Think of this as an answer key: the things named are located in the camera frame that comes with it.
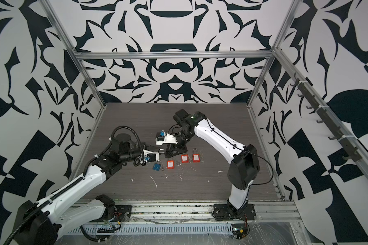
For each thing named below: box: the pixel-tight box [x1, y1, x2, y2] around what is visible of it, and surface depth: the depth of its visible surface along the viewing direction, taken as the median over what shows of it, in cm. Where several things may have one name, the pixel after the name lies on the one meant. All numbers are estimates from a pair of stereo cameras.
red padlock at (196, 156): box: [192, 147, 201, 163], surface depth 93 cm
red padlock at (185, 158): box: [180, 154, 190, 164], surface depth 93 cm
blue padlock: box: [152, 159, 161, 171], surface depth 91 cm
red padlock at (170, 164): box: [166, 160, 175, 170], surface depth 91 cm
